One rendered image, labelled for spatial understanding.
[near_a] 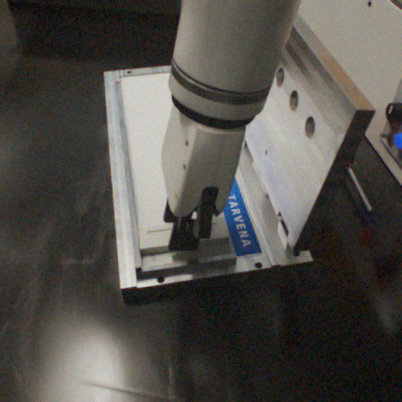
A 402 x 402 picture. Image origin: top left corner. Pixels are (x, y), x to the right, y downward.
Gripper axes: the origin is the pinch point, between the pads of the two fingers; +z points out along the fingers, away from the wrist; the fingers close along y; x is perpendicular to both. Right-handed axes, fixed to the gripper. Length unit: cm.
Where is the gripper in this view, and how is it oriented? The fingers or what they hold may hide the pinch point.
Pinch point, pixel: (182, 222)
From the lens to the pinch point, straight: 50.1
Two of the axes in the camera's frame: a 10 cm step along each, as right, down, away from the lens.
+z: -2.1, 7.1, 6.7
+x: 9.6, 0.2, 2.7
